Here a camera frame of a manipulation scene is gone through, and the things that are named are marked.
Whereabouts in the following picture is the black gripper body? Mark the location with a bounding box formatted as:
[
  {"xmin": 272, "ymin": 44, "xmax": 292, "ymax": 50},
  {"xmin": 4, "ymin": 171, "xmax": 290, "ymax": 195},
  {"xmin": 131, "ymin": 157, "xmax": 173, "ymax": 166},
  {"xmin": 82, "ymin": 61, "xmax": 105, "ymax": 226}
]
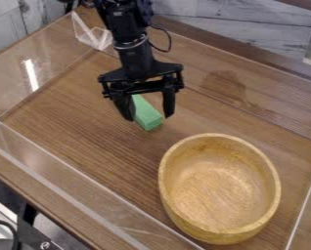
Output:
[{"xmin": 98, "ymin": 42, "xmax": 184, "ymax": 98}]

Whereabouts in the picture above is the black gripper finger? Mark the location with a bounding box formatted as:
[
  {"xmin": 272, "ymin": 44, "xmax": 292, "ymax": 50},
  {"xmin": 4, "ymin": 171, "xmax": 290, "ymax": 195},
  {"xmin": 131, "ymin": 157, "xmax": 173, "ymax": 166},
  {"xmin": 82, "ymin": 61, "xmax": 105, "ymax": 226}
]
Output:
[
  {"xmin": 111, "ymin": 92, "xmax": 135, "ymax": 121},
  {"xmin": 162, "ymin": 76, "xmax": 176, "ymax": 118}
]

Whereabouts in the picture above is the green rectangular block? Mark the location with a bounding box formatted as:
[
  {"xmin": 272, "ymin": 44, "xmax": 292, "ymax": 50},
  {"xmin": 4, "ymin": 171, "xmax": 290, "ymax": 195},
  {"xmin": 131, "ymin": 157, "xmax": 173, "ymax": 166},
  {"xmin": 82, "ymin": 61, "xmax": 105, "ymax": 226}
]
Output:
[{"xmin": 133, "ymin": 95, "xmax": 164, "ymax": 131}]

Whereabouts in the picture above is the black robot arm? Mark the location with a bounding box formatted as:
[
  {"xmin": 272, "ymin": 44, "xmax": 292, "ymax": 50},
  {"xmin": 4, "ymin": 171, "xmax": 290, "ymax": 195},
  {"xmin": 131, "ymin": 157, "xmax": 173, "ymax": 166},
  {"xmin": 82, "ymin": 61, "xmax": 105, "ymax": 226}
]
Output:
[{"xmin": 93, "ymin": 0, "xmax": 184, "ymax": 121}]

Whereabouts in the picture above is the brown wooden bowl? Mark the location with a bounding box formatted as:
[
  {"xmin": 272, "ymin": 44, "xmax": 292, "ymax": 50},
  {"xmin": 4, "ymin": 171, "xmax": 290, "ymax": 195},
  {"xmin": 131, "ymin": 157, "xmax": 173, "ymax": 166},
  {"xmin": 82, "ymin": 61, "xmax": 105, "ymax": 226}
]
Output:
[{"xmin": 158, "ymin": 133, "xmax": 282, "ymax": 245}]

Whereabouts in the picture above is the black table leg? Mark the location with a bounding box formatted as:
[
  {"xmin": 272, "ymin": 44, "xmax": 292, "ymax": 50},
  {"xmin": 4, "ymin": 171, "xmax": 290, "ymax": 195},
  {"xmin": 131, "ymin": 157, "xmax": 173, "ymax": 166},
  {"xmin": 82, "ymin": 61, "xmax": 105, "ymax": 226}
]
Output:
[{"xmin": 23, "ymin": 203, "xmax": 38, "ymax": 226}]

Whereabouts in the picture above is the clear acrylic corner bracket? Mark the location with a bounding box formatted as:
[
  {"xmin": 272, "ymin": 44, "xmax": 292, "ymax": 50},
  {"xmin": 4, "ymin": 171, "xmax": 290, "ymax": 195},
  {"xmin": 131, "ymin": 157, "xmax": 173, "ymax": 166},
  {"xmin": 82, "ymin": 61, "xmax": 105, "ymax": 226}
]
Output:
[{"xmin": 71, "ymin": 12, "xmax": 113, "ymax": 51}]

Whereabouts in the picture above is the clear acrylic front wall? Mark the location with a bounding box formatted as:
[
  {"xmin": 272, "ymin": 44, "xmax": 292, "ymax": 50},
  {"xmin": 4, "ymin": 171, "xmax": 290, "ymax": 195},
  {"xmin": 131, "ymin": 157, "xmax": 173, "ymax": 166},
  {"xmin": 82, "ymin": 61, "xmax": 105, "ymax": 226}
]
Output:
[{"xmin": 0, "ymin": 110, "xmax": 202, "ymax": 250}]

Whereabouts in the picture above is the black cable under table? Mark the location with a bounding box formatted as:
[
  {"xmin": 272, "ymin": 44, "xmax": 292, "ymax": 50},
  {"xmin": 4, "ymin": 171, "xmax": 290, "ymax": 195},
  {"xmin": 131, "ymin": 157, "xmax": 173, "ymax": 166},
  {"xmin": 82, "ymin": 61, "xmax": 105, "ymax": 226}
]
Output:
[{"xmin": 0, "ymin": 220, "xmax": 22, "ymax": 250}]

